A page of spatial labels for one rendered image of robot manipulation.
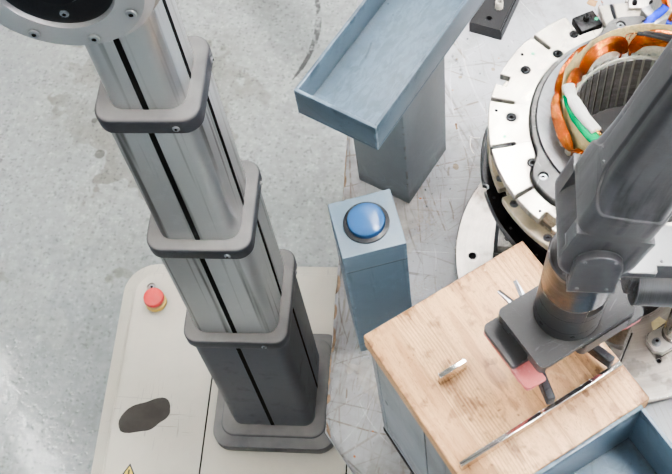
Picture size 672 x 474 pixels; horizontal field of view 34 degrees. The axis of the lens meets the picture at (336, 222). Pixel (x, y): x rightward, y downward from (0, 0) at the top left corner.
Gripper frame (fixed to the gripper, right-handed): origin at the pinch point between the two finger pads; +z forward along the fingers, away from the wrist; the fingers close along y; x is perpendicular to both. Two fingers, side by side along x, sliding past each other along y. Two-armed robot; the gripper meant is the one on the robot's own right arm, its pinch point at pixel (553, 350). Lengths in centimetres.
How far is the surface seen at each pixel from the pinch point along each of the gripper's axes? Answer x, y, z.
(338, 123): 36.4, -1.6, 5.8
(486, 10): 55, 34, 29
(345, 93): 40.4, 1.8, 7.2
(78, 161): 126, -23, 113
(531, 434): -4.9, -6.0, 2.1
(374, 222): 23.1, -5.2, 5.0
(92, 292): 93, -35, 113
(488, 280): 10.1, -0.1, 2.3
